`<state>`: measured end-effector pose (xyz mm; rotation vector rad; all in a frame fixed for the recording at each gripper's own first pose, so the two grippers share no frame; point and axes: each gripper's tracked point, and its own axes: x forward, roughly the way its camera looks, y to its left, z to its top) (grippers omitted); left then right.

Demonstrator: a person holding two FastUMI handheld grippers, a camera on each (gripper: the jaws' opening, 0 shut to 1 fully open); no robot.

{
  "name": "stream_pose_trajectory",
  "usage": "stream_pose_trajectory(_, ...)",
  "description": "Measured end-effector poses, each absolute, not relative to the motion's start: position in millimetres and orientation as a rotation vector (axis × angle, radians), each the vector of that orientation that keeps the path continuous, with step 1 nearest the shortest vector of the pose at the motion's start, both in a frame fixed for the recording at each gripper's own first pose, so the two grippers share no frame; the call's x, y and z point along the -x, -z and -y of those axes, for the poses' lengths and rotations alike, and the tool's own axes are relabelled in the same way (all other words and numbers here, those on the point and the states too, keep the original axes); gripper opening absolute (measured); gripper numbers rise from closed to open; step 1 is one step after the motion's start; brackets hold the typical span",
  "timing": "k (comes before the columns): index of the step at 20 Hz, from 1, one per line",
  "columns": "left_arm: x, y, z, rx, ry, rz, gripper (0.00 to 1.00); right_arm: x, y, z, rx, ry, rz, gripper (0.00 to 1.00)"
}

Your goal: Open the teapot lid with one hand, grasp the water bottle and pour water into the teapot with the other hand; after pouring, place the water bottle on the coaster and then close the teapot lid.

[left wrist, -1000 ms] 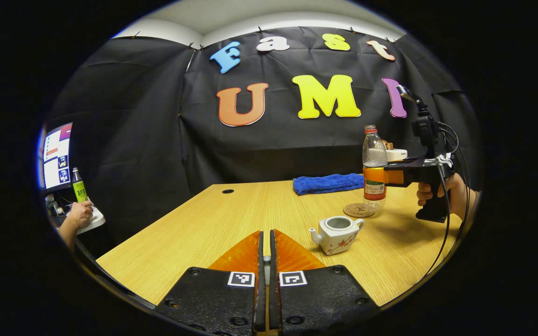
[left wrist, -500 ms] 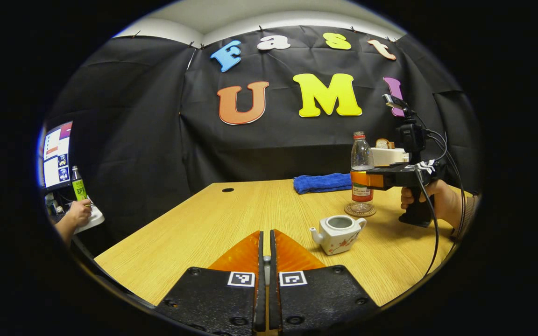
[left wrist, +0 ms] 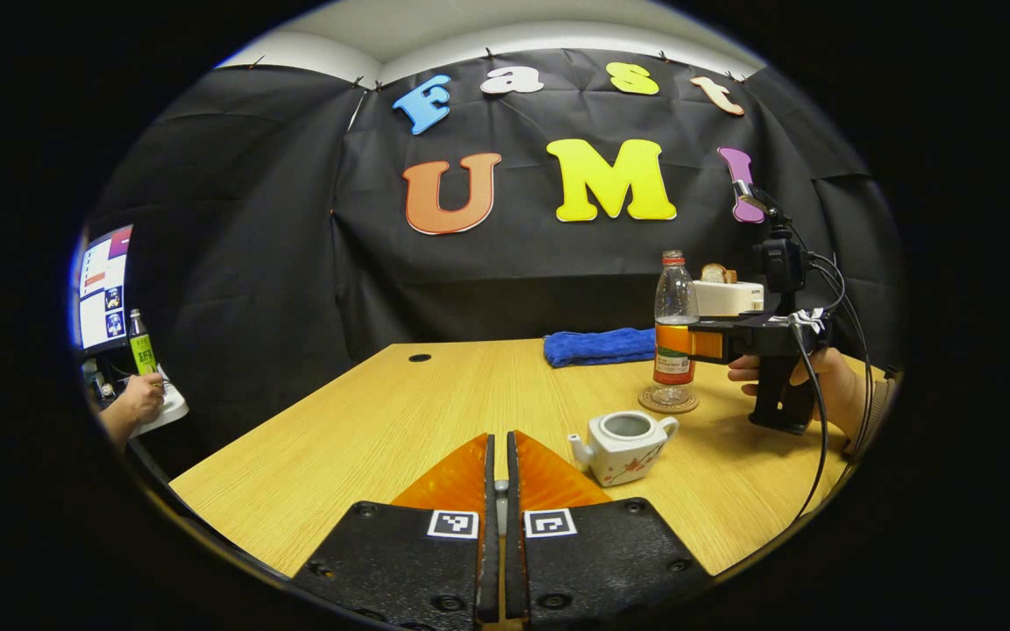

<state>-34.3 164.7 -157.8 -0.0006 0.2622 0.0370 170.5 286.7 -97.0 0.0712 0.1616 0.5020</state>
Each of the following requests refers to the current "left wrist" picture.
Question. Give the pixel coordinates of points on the round brown coaster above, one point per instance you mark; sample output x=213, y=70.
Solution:
x=656, y=405

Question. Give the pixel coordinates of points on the white toaster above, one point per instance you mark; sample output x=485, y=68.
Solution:
x=729, y=298

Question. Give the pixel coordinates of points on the computer monitor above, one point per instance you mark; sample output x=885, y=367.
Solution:
x=103, y=289

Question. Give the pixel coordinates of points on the blue towel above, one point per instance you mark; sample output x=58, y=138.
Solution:
x=597, y=348

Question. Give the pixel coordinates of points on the bread slice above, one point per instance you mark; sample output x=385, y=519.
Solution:
x=715, y=273

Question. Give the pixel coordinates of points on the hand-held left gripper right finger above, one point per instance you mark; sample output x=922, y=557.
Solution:
x=514, y=570

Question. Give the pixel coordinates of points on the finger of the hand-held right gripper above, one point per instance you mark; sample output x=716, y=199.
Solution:
x=733, y=340

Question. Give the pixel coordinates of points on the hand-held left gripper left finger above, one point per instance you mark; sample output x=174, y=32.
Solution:
x=487, y=570

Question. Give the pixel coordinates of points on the clear plastic water bottle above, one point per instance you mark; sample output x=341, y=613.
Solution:
x=674, y=298

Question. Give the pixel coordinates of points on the black backdrop cloth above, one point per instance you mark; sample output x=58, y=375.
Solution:
x=233, y=245

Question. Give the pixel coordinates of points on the green drink bottle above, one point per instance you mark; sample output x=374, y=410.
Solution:
x=143, y=350

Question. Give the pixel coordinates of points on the white teacup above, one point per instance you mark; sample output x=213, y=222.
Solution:
x=623, y=456

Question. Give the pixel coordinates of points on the white side table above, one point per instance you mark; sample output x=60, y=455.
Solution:
x=174, y=407

